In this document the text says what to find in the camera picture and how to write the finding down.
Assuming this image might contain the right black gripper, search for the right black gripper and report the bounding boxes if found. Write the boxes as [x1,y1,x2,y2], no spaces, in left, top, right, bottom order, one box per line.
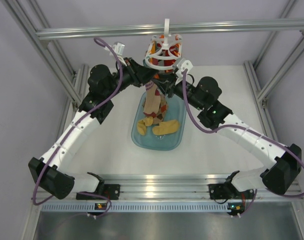
[152,70,205,111]

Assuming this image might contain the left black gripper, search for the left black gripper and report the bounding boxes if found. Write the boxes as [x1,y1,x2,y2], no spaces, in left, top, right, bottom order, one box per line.
[104,57,159,99]

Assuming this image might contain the beige purple striped sock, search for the beige purple striped sock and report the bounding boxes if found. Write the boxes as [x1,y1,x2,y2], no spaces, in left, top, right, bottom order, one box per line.
[143,81,163,117]

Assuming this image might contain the white round clip hanger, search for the white round clip hanger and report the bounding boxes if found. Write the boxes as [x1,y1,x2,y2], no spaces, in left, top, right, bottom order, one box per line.
[144,18,182,72]

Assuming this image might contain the yellow sock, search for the yellow sock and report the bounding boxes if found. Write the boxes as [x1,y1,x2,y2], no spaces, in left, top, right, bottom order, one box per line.
[152,119,180,136]
[137,116,153,136]

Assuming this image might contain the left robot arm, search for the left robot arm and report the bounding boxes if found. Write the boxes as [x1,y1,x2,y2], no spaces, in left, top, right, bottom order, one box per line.
[28,58,158,200]

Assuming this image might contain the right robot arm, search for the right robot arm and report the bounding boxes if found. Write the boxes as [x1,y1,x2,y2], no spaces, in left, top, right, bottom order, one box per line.
[155,73,301,199]

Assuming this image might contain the blue transparent tray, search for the blue transparent tray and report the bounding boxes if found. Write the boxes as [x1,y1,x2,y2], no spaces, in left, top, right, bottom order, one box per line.
[131,93,186,151]

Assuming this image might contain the red sock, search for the red sock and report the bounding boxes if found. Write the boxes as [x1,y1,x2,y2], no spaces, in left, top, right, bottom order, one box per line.
[148,46,181,73]

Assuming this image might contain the beige argyle sock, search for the beige argyle sock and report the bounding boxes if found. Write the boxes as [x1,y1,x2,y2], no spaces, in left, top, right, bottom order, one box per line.
[151,95,168,125]

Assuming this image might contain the aluminium top crossbar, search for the aluminium top crossbar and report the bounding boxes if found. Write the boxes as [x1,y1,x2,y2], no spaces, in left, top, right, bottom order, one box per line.
[36,18,304,41]

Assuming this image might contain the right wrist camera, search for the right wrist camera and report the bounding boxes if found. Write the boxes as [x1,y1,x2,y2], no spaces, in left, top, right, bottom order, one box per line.
[172,57,193,78]

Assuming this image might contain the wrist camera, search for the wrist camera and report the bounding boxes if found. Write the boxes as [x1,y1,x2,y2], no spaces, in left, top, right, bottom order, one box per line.
[172,57,193,78]
[111,42,125,64]

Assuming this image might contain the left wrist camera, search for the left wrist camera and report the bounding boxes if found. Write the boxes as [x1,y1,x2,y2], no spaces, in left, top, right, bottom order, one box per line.
[111,42,125,64]

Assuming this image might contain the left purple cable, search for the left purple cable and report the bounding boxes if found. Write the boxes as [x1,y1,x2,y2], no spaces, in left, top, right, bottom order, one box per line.
[32,37,123,218]

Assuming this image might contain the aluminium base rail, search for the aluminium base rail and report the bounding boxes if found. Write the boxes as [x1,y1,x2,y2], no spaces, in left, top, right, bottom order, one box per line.
[31,173,304,201]

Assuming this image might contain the perforated cable duct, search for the perforated cable duct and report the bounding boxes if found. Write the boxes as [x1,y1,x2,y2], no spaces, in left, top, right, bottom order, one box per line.
[41,202,244,213]

